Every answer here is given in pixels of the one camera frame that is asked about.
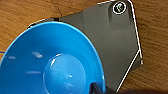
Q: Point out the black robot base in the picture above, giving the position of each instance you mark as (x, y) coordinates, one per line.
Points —
(113, 43)

